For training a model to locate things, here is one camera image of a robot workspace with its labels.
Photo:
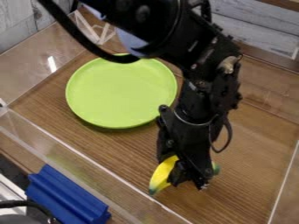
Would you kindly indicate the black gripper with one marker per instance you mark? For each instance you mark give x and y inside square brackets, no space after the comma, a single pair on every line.
[189,128]

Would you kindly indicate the yellow toy banana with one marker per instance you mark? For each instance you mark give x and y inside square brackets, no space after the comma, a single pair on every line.
[160,179]

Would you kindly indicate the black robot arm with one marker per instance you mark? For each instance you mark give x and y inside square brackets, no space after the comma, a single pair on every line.
[173,30]

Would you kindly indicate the green round plate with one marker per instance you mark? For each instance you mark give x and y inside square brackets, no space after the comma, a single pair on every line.
[117,96]

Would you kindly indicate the blue plastic clamp block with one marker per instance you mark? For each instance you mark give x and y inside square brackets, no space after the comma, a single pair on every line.
[72,205]

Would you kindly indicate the clear acrylic front wall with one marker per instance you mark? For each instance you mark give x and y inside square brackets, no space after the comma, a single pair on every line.
[33,148]

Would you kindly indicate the clear acrylic triangle bracket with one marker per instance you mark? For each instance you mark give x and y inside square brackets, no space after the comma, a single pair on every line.
[97,33]

